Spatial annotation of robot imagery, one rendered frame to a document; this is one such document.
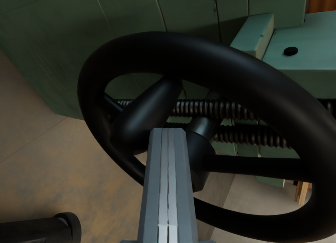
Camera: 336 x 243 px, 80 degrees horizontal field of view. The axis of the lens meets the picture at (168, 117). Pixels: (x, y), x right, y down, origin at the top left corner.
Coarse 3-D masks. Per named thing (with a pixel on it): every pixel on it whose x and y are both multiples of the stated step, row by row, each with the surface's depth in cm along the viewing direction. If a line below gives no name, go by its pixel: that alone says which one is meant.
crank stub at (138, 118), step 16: (160, 80) 13; (176, 80) 13; (144, 96) 12; (160, 96) 12; (176, 96) 13; (128, 112) 11; (144, 112) 11; (160, 112) 11; (112, 128) 10; (128, 128) 10; (144, 128) 10; (112, 144) 11; (128, 144) 10; (144, 144) 10
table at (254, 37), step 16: (256, 0) 24; (272, 0) 23; (288, 0) 23; (304, 0) 22; (256, 16) 25; (272, 16) 23; (288, 16) 24; (304, 16) 23; (240, 32) 22; (256, 32) 21; (272, 32) 24; (240, 48) 20; (256, 48) 19; (240, 144) 29; (256, 176) 48
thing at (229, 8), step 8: (216, 0) 26; (224, 0) 26; (232, 0) 25; (240, 0) 25; (248, 0) 25; (224, 8) 26; (232, 8) 26; (240, 8) 26; (248, 8) 25; (224, 16) 27; (232, 16) 27; (240, 16) 26; (248, 16) 26; (224, 24) 28; (232, 24) 27; (240, 24) 27; (224, 32) 29; (232, 32) 28; (224, 40) 29; (232, 40) 29; (232, 120) 40
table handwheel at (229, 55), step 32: (160, 32) 13; (96, 64) 16; (128, 64) 14; (160, 64) 13; (192, 64) 12; (224, 64) 11; (256, 64) 11; (96, 96) 21; (224, 96) 12; (256, 96) 11; (288, 96) 11; (96, 128) 26; (192, 128) 24; (288, 128) 11; (320, 128) 11; (128, 160) 31; (192, 160) 20; (224, 160) 19; (256, 160) 17; (288, 160) 15; (320, 160) 12; (320, 192) 14; (224, 224) 27; (256, 224) 24; (288, 224) 20; (320, 224) 16
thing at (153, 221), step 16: (160, 128) 10; (160, 144) 9; (160, 160) 8; (160, 176) 8; (144, 192) 7; (160, 192) 7; (144, 208) 7; (160, 208) 7; (144, 224) 6; (160, 224) 6; (128, 240) 7; (144, 240) 6; (160, 240) 6
